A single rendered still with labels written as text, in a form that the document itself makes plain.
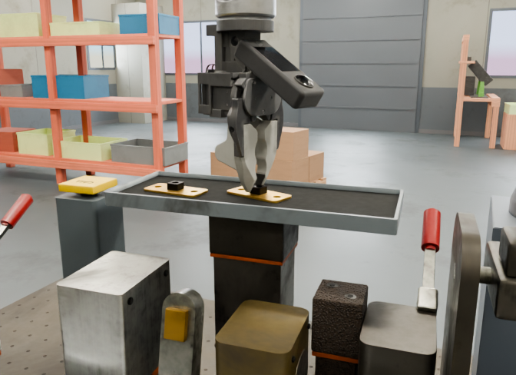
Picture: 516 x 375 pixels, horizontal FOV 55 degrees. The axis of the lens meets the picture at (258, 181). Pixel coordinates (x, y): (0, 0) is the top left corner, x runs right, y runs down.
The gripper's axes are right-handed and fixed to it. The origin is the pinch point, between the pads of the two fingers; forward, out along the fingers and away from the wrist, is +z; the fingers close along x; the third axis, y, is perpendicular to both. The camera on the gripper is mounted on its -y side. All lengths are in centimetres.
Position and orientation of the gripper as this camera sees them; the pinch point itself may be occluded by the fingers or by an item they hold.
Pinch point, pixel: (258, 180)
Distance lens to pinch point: 64.6
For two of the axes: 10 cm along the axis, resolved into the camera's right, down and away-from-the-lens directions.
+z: 0.0, 9.7, 2.3
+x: -6.3, 1.8, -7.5
